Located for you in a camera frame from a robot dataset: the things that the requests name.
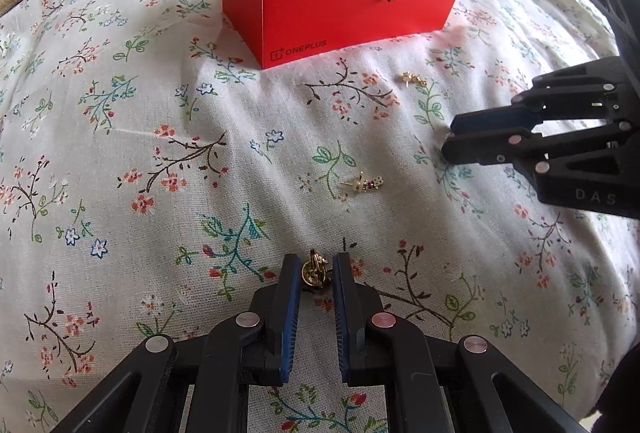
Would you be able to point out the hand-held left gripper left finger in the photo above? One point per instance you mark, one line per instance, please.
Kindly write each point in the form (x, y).
(289, 313)

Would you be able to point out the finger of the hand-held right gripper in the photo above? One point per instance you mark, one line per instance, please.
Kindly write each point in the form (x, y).
(480, 150)
(492, 119)

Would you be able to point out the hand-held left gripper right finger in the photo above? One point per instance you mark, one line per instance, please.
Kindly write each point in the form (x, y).
(345, 313)

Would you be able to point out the gold round earring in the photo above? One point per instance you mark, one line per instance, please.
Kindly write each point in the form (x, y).
(316, 270)

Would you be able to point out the small gold stud earring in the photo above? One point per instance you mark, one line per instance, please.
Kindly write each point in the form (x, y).
(414, 79)

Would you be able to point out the gold beaded stud earring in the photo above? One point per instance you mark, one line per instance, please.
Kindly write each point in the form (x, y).
(364, 183)

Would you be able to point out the red cardboard box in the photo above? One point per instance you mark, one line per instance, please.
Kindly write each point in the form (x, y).
(325, 28)

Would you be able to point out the floral bedsheet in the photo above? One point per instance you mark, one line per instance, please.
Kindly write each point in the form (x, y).
(150, 123)

